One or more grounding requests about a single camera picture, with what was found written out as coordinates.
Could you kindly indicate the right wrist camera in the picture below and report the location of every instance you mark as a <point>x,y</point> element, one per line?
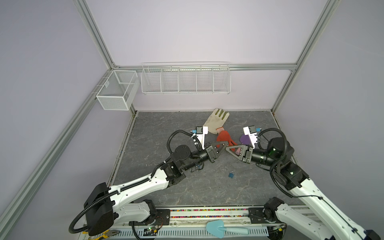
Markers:
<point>253,133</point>

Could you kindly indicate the white mesh box basket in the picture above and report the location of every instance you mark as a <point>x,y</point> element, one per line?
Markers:
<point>118,91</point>

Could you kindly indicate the white wire wall shelf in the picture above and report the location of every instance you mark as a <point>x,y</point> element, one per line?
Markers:
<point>186,78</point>

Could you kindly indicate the colourful bead strip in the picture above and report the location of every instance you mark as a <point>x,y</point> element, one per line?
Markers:
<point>216,212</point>

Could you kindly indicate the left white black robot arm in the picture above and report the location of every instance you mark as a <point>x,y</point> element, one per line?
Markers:
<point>141,186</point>

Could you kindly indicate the yellow handled pliers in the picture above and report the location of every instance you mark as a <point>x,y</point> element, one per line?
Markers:
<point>107,234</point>

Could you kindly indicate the small blue padlock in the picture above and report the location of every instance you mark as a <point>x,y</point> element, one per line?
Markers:
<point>231,174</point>

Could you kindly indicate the teal toy trowel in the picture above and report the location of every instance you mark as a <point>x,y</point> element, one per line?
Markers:
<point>217,229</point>

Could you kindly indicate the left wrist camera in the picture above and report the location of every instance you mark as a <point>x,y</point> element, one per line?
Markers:
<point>200,132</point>

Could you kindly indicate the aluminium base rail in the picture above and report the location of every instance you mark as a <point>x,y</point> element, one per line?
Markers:
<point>284,213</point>

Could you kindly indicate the white slotted cable duct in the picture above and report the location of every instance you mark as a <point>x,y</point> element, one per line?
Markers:
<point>200,233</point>

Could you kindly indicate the red rubber glove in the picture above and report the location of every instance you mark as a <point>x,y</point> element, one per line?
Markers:
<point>224,136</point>

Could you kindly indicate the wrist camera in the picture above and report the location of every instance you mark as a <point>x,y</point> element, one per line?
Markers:
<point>253,133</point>
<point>200,132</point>

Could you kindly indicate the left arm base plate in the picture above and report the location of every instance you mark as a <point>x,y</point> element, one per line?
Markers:
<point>162,217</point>

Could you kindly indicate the purple pink toy trowel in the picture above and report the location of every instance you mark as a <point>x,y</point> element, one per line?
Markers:
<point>244,140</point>

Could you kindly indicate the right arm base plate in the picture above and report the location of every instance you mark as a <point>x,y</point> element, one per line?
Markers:
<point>263,216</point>

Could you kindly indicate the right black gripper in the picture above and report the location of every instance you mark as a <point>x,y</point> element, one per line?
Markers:
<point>248,150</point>

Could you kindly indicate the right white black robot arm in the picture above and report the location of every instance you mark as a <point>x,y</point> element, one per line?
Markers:
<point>294,182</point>

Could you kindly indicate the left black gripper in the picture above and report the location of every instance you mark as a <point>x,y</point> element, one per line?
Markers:
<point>211,152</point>

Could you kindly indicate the cream work glove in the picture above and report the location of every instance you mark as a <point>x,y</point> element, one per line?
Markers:
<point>216,120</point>

